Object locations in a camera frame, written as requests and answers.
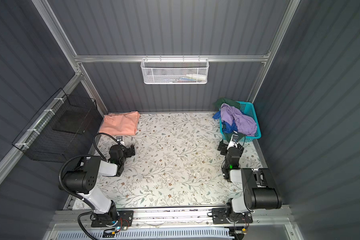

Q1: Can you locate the purple t-shirt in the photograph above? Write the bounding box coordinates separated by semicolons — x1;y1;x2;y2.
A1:
221;104;257;136

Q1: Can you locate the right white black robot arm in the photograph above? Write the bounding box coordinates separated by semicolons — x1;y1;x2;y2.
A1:
212;141;283;224

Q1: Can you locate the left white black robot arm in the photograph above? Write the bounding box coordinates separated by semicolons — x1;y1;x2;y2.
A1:
58;144;136;226

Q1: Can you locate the blue t-shirt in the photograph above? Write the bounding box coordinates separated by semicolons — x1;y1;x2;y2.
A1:
213;111;238;134

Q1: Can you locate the folded pink t-shirt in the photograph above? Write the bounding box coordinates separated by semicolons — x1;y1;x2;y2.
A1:
99;111;141;136

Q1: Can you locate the dark green t-shirt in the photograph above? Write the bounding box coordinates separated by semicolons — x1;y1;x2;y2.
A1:
213;98;241;110

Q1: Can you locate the floral table mat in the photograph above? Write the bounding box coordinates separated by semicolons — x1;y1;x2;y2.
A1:
72;111;263;210

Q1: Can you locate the teal plastic basket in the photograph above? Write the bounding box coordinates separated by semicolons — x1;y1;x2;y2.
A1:
219;101;262;143

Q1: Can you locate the white bottle in basket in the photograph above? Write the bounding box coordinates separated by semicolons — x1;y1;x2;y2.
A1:
186;74;207;82

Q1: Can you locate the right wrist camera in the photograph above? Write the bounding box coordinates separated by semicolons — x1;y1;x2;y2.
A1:
229;134;239;146

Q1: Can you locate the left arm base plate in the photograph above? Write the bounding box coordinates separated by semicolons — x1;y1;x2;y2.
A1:
90;211;134;228

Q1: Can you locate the left black corrugated cable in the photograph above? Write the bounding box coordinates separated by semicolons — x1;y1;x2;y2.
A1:
58;132;121;240

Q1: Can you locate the black wire mesh basket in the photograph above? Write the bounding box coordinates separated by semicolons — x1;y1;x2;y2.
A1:
12;89;103;163

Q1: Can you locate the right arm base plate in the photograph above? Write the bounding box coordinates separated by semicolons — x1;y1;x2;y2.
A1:
207;208;253;225

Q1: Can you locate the white slotted cable duct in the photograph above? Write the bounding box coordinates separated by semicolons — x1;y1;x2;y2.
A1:
55;226;233;240

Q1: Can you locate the white wire mesh basket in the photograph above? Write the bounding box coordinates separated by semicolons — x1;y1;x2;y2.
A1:
141;59;210;85

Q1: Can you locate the aluminium mounting rail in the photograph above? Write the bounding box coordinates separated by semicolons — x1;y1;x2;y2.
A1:
48;205;295;231

